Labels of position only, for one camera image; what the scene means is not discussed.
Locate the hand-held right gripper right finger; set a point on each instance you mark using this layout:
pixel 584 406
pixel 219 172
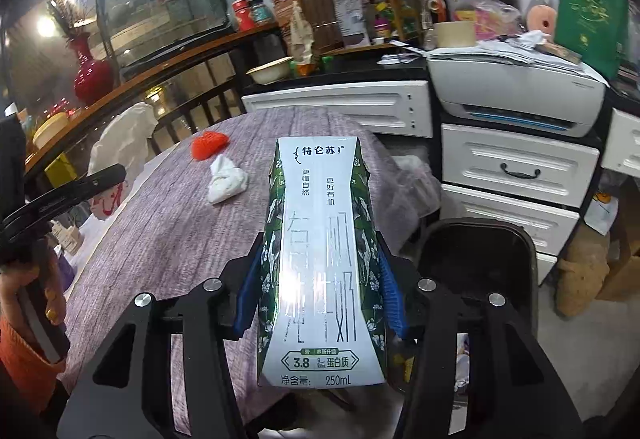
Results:
pixel 392 299

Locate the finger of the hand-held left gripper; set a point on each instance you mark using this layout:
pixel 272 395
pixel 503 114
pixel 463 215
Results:
pixel 75 206
pixel 107 175

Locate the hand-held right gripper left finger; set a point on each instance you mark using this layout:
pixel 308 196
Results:
pixel 248 289

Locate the green and white milk carton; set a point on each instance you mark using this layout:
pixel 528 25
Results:
pixel 320 244

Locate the black trash bin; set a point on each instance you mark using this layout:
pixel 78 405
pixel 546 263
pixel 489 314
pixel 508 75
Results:
pixel 475 259

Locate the person's left forearm orange sleeve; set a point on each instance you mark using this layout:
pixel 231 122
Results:
pixel 25 364

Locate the person's left hand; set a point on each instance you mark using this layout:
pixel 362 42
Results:
pixel 56 294

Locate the white bag with red print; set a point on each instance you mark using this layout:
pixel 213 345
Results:
pixel 125 139

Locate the yellow box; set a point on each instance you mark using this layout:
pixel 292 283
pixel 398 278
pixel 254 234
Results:
pixel 62 168

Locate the beige bowl with lid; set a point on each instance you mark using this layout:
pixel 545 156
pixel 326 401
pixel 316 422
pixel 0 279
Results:
pixel 50 131

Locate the red vase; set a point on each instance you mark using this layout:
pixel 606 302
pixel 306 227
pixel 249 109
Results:
pixel 92 79

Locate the wooden ledge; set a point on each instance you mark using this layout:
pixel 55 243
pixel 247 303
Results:
pixel 150 79

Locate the red mesh fruit net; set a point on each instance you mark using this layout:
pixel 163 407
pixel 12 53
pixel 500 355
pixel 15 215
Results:
pixel 210 145

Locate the stained crumpled white napkin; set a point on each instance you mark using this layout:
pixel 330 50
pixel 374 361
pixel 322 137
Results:
pixel 227 179

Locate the black railing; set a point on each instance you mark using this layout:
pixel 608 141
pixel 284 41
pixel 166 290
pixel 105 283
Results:
pixel 200 111

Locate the clear plastic bag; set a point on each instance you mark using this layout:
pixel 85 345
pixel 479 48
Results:
pixel 415 184

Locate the glass display case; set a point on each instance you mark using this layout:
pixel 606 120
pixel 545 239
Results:
pixel 160 9

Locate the white drawer cabinet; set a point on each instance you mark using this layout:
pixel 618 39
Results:
pixel 520 169

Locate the cream bowl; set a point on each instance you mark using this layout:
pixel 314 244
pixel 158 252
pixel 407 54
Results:
pixel 270 71

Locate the wide white cabinet drawer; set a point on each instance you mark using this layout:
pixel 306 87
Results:
pixel 340 106

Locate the red can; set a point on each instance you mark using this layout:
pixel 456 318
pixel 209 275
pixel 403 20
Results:
pixel 243 14

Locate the teal jar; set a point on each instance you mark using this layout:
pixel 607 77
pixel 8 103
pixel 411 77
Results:
pixel 258 11

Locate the brown paper bag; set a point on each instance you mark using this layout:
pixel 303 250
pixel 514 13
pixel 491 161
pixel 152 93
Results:
pixel 301 36

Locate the white printer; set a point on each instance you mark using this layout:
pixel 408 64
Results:
pixel 515 89

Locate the stack of papers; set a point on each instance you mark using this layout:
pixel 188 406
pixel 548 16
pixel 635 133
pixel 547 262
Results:
pixel 500 50

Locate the pink plastic bag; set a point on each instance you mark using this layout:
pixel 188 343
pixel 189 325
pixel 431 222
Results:
pixel 495 16

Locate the green tote bag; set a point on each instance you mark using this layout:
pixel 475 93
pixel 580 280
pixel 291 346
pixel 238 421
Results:
pixel 592 9

